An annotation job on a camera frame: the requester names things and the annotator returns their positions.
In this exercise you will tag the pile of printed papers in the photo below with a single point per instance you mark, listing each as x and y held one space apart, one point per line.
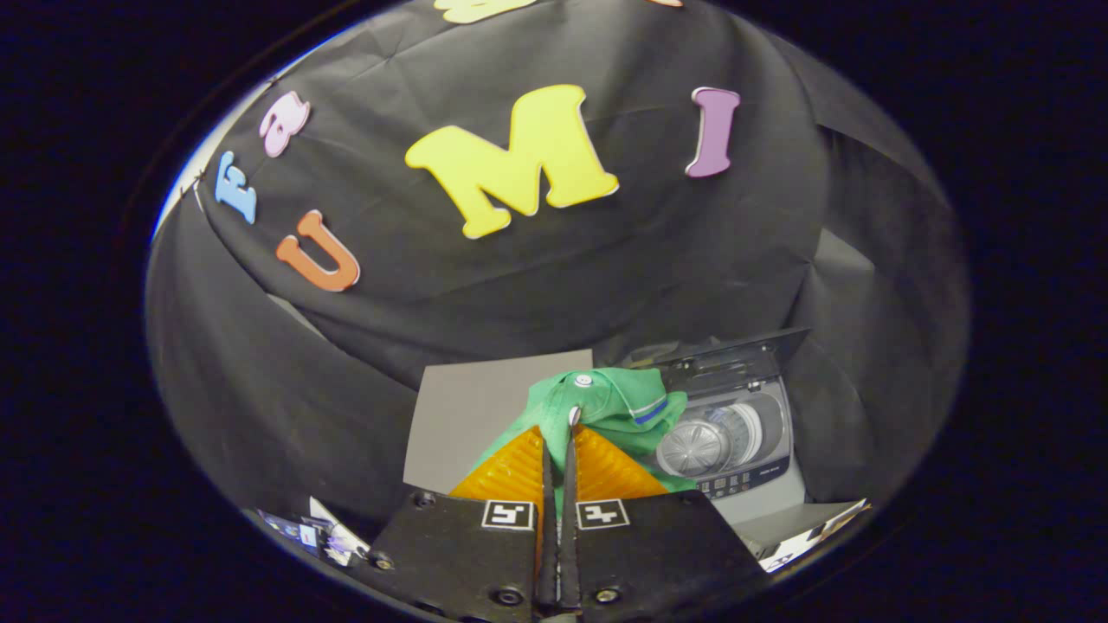
325 538

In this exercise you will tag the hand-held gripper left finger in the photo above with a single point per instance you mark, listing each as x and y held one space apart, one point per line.
459 554

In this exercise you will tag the black backdrop cloth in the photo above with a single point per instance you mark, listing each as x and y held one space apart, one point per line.
519 277

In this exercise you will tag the grey washing machine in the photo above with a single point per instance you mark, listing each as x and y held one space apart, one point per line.
766 484

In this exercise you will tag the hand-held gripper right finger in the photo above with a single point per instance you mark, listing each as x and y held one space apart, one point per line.
658 554

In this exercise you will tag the green polo shirt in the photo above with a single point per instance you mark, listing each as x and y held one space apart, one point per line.
615 402

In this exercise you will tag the white paper on cardboard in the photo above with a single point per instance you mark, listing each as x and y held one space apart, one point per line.
805 536

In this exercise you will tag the dark washing machine lid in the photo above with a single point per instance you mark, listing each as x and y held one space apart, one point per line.
727 359

